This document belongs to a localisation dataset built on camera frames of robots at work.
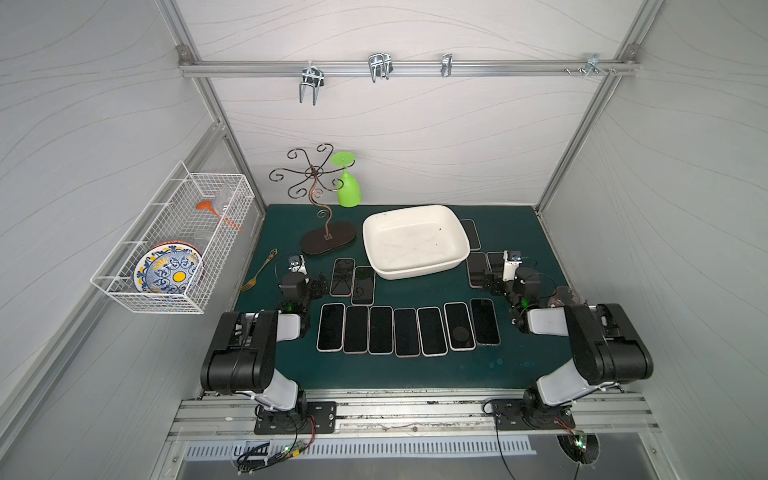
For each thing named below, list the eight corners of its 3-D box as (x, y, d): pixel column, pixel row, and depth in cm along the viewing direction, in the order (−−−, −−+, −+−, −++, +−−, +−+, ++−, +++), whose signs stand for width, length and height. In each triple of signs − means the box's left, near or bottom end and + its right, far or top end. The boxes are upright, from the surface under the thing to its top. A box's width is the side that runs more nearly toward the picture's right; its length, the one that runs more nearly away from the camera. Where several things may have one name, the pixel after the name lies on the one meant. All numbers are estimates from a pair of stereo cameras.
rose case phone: (341, 354, 86) (340, 352, 84) (346, 308, 95) (345, 305, 93) (368, 354, 86) (368, 352, 84) (370, 308, 95) (370, 305, 94)
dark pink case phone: (448, 350, 87) (449, 347, 85) (443, 305, 96) (444, 302, 95) (475, 350, 87) (477, 347, 85) (467, 305, 96) (469, 302, 95)
